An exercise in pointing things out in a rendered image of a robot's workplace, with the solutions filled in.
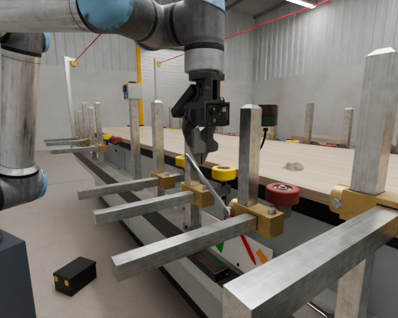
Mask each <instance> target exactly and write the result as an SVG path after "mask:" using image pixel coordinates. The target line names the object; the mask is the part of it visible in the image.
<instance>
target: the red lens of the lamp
mask: <svg viewBox="0 0 398 318"><path fill-rule="evenodd" d="M259 107H261V108H262V115H278V105H259Z"/></svg>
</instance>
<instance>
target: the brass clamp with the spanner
mask: <svg viewBox="0 0 398 318"><path fill-rule="evenodd" d="M228 206H232V207H233V208H234V216H239V215H242V214H245V213H249V214H251V215H254V216H256V217H257V224H256V230H253V232H255V233H257V234H259V235H261V236H262V237H265V238H266V239H272V238H274V237H276V236H278V235H280V234H283V229H284V213H283V212H281V211H278V210H276V212H277V214H276V215H269V214H268V213H267V211H268V208H269V207H268V206H265V205H263V204H260V203H258V204H254V205H252V206H245V205H243V204H240V203H238V199H237V198H234V199H233V200H232V201H231V202H230V203H229V205H228Z"/></svg>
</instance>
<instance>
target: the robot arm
mask: <svg viewBox="0 0 398 318"><path fill-rule="evenodd" d="M225 15H226V11H225V0H183V1H180V2H177V3H171V4H167V5H159V4H158V3H156V2H155V1H153V0H0V44H1V140H0V211H2V210H5V209H9V208H13V207H15V206H19V205H22V204H25V203H31V202H33V201H35V200H37V199H40V198H41V197H42V196H43V195H44V194H45V193H46V190H47V177H46V175H45V174H44V171H43V170H42V169H41V168H40V167H39V165H38V164H37V163H35V162H34V156H35V137H36V126H37V106H38V95H39V76H40V60H41V58H42V53H44V52H47V51H48V50H49V47H50V45H51V36H50V33H96V34H117V35H121V36H124V37H127V38H130V39H132V40H134V42H135V44H136V45H137V46H139V48H141V49H143V50H147V51H157V50H161V49H169V48H174V47H182V46H184V72H185V73H186V74H188V75H189V81H192V82H196V84H195V85H194V84H191V85H190V86H189V87H188V89H187V90H186V91H185V92H184V93H183V95H182V96H181V98H180V99H179V100H178V101H177V102H176V104H175V105H174V106H173V108H172V109H171V114H172V117H175V118H183V124H182V130H183V136H184V138H185V141H186V144H187V145H188V147H189V149H190V151H191V154H192V155H193V158H194V159H195V161H196V162H197V164H199V165H203V163H204V162H205V160H206V159H207V156H208V153H211V152H215V151H217V150H218V149H219V144H218V142H216V140H215V139H214V132H215V128H216V126H219V127H222V126H227V125H228V126H229V113H230V102H225V100H224V98H223V97H220V82H221V81H224V78H225V74H222V73H223V72H224V32H225ZM221 98H223V100H221ZM196 126H198V127H204V128H203V129H202V130H201V131H200V130H199V128H195V127H196ZM2 242H3V234H2V232H1V231H0V244H1V243H2Z"/></svg>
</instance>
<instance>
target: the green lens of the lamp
mask: <svg viewBox="0 0 398 318"><path fill-rule="evenodd" d="M277 118H278V116H262V125H261V126H277Z"/></svg>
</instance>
